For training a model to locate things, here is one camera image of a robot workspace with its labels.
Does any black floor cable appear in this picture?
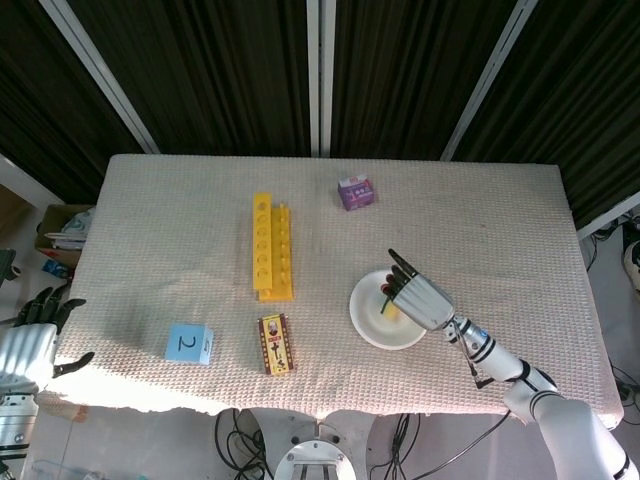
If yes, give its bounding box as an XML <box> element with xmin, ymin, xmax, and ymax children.
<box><xmin>369</xmin><ymin>408</ymin><xmax>512</xmax><ymax>480</ymax></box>
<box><xmin>213</xmin><ymin>407</ymin><xmax>269</xmax><ymax>480</ymax></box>

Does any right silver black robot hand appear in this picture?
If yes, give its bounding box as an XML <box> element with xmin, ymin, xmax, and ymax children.
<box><xmin>379</xmin><ymin>248</ymin><xmax>456</xmax><ymax>334</ymax></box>

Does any black pleated curtain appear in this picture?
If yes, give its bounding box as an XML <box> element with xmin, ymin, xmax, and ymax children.
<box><xmin>0</xmin><ymin>0</ymin><xmax>640</xmax><ymax>231</ymax></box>

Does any brown yellow spice box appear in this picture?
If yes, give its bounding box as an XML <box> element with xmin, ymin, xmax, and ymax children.
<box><xmin>257</xmin><ymin>313</ymin><xmax>296</xmax><ymax>376</ymax></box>

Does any beige waffle tablecloth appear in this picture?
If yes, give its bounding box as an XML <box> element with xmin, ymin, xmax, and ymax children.
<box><xmin>37</xmin><ymin>153</ymin><xmax>624</xmax><ymax>431</ymax></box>

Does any small purple carton box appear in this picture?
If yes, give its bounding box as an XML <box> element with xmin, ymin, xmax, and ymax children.
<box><xmin>337</xmin><ymin>174</ymin><xmax>377</xmax><ymax>212</ymax></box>

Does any cardboard box with clutter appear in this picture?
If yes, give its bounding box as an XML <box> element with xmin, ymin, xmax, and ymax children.
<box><xmin>33</xmin><ymin>203</ymin><xmax>96</xmax><ymax>267</ymax></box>

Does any slanted white frame post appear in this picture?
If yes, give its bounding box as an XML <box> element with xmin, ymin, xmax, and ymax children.
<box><xmin>38</xmin><ymin>0</ymin><xmax>160</xmax><ymax>154</ymax></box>
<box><xmin>440</xmin><ymin>0</ymin><xmax>540</xmax><ymax>162</ymax></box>

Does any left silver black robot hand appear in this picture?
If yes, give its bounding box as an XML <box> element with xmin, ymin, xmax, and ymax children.
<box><xmin>0</xmin><ymin>285</ymin><xmax>95</xmax><ymax>396</ymax></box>

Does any yellow test tube rack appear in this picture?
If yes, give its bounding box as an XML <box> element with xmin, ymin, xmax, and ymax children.
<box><xmin>251</xmin><ymin>192</ymin><xmax>296</xmax><ymax>303</ymax></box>

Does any double upright white frame post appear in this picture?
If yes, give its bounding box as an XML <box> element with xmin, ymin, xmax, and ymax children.
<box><xmin>305</xmin><ymin>0</ymin><xmax>337</xmax><ymax>157</ymax></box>

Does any white paper plate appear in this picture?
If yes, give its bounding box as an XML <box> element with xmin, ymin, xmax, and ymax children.
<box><xmin>348</xmin><ymin>269</ymin><xmax>429</xmax><ymax>351</ymax></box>

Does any blue numbered foam cube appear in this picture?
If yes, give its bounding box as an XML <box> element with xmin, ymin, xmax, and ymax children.
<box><xmin>164</xmin><ymin>323</ymin><xmax>215</xmax><ymax>366</ymax></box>

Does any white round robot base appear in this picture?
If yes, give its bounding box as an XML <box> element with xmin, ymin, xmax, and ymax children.
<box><xmin>239</xmin><ymin>407</ymin><xmax>384</xmax><ymax>480</ymax></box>

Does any thin cable on right arm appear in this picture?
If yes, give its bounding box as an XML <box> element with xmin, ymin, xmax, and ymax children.
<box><xmin>449</xmin><ymin>323</ymin><xmax>495</xmax><ymax>392</ymax></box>

